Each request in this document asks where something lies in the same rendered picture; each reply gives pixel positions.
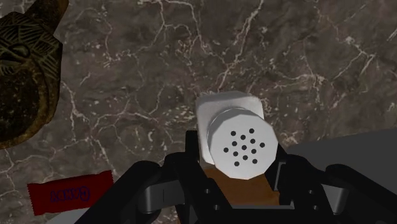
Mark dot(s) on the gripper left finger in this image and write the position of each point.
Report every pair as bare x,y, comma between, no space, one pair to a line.
173,176

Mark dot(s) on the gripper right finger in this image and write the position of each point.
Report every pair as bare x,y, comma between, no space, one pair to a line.
307,183

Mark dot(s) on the dark bronze carved figure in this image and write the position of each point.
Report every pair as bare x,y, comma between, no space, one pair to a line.
26,71

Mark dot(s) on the white shaker with perforated lid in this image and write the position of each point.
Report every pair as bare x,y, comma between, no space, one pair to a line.
237,136

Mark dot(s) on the red candy wrapper packet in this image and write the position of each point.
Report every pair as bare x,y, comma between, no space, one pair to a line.
69,193

